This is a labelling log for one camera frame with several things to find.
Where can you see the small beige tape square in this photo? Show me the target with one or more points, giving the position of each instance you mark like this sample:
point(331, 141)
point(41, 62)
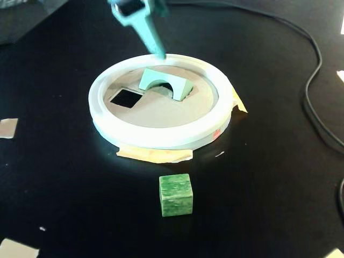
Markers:
point(8, 128)

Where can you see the beige masking tape strip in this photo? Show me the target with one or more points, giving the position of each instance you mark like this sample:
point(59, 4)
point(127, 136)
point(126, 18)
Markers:
point(156, 156)

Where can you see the cardboard insert with cutouts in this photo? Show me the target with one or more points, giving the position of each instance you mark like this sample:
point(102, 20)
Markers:
point(166, 113)

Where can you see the pale yellow corner piece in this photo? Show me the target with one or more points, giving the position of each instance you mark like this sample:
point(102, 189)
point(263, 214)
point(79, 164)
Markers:
point(337, 254)

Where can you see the mint U shape block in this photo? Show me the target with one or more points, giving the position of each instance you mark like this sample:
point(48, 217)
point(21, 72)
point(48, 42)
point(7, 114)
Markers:
point(151, 78)

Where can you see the green marbled cube block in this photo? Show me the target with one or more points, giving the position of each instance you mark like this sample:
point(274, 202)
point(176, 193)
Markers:
point(176, 196)

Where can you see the teal gripper, black motor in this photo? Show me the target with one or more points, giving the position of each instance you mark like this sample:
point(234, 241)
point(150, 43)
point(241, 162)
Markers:
point(142, 19)

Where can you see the white paper scrap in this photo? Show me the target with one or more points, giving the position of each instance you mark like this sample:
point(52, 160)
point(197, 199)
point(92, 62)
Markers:
point(219, 154)

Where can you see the white paper sheet corner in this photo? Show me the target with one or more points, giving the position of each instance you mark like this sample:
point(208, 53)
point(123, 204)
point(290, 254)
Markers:
point(341, 76)

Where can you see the large beige tape piece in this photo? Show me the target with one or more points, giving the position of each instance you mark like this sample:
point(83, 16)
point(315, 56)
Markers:
point(16, 250)

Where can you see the tiny white crumb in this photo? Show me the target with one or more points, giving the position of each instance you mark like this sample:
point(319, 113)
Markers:
point(42, 229)

